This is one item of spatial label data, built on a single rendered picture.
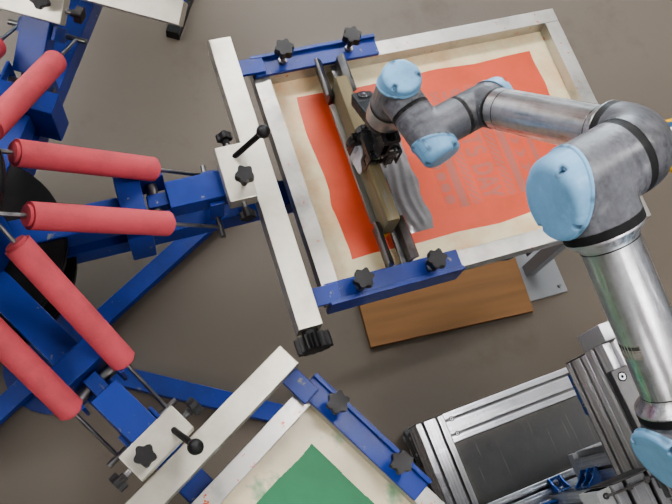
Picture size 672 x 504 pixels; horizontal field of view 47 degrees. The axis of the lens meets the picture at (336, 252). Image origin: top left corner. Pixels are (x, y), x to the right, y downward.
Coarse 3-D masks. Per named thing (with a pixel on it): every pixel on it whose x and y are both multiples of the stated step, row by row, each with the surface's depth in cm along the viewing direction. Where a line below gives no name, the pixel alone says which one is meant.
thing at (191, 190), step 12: (180, 180) 158; (192, 180) 158; (204, 180) 159; (216, 180) 159; (168, 192) 157; (180, 192) 157; (192, 192) 158; (204, 192) 158; (216, 192) 158; (180, 204) 156; (192, 204) 157; (204, 204) 159
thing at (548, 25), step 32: (448, 32) 187; (480, 32) 189; (512, 32) 192; (544, 32) 194; (352, 64) 182; (576, 64) 190; (256, 96) 176; (576, 96) 188; (288, 160) 169; (288, 192) 168; (320, 256) 162; (480, 256) 167; (512, 256) 172
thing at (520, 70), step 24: (432, 72) 187; (456, 72) 188; (480, 72) 189; (504, 72) 190; (528, 72) 191; (312, 96) 180; (312, 120) 177; (312, 144) 175; (336, 144) 176; (336, 168) 174
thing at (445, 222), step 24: (552, 144) 184; (336, 192) 172; (432, 192) 175; (336, 216) 170; (360, 216) 171; (432, 216) 173; (456, 216) 174; (480, 216) 175; (504, 216) 176; (360, 240) 169
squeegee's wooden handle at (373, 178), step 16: (336, 80) 170; (336, 96) 173; (352, 112) 167; (352, 128) 167; (368, 176) 164; (384, 176) 164; (368, 192) 167; (384, 192) 162; (384, 208) 161; (384, 224) 162
